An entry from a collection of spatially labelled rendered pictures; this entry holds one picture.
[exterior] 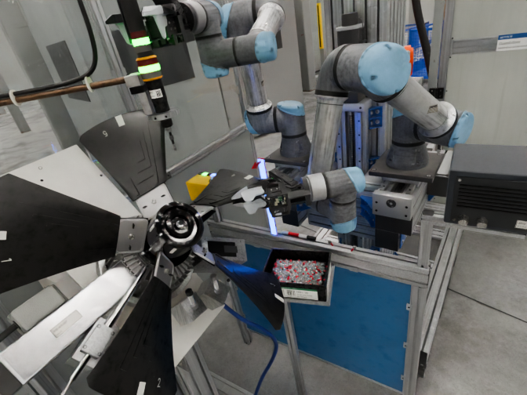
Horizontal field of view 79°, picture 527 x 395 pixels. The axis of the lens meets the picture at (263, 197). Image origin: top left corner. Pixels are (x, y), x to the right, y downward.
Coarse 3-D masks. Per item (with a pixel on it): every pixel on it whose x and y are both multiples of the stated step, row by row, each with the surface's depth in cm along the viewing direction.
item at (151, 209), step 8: (152, 192) 82; (160, 192) 81; (168, 192) 81; (136, 200) 82; (144, 200) 82; (160, 200) 81; (168, 200) 81; (144, 208) 81; (152, 208) 81; (144, 216) 81; (152, 216) 81
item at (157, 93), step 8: (152, 80) 68; (160, 80) 69; (152, 88) 69; (160, 88) 69; (152, 96) 70; (160, 96) 70; (160, 104) 71; (168, 104) 72; (160, 112) 71; (168, 120) 73
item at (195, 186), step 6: (192, 180) 133; (198, 180) 132; (204, 180) 131; (210, 180) 130; (192, 186) 132; (198, 186) 130; (204, 186) 128; (192, 192) 134; (198, 192) 132; (192, 198) 136
